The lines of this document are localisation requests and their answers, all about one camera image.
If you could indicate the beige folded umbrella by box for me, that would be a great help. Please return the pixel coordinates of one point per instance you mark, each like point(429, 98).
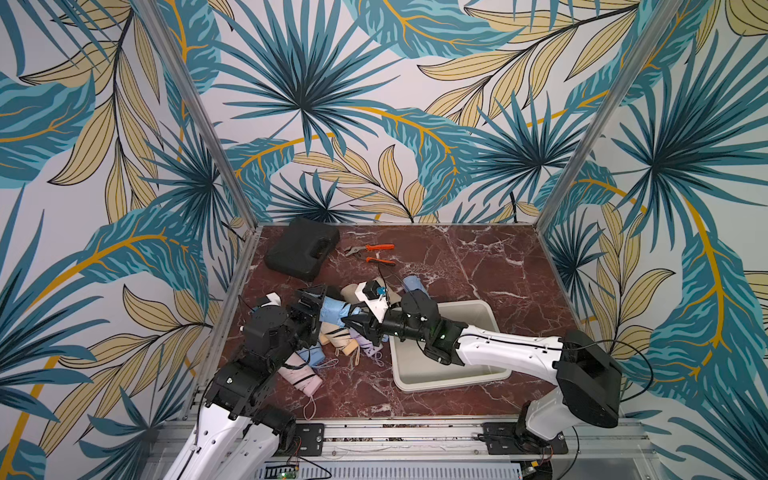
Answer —
point(352, 293)

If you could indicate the orange handled pliers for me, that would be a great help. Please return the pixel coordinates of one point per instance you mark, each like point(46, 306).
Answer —
point(371, 253)

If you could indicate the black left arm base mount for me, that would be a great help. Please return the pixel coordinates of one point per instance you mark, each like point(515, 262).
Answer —
point(305, 439)

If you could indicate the aluminium frame post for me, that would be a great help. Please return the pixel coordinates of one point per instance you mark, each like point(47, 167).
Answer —
point(161, 35)
point(663, 15)

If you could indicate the aluminium frame post right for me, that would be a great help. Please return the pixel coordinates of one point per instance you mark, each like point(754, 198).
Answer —
point(663, 15)

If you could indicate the black plastic tool case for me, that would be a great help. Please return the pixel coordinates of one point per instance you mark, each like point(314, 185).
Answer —
point(302, 249)

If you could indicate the beige plastic storage box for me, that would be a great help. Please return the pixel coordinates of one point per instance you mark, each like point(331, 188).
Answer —
point(414, 372)

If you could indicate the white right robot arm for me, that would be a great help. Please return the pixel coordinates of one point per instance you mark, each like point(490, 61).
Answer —
point(586, 379)

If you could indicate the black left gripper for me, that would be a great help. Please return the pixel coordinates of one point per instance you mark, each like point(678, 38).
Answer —
point(309, 316)

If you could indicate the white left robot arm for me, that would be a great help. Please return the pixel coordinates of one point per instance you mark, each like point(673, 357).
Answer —
point(236, 429)

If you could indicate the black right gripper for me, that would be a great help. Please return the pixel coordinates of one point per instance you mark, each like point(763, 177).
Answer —
point(376, 323)

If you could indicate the light blue folded umbrella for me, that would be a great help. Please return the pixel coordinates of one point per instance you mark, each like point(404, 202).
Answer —
point(413, 283)

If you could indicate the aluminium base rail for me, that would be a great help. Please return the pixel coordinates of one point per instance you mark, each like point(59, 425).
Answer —
point(442, 448)

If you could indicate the lilac umbrella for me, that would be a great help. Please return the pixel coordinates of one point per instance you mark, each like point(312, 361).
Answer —
point(371, 351)

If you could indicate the beige umbrella with black strap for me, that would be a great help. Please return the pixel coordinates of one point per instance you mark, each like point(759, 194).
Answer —
point(341, 339)

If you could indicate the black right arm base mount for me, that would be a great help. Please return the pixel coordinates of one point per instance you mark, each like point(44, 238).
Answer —
point(507, 438)

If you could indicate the aluminium frame post left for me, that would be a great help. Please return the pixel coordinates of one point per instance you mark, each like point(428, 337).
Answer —
point(161, 35)

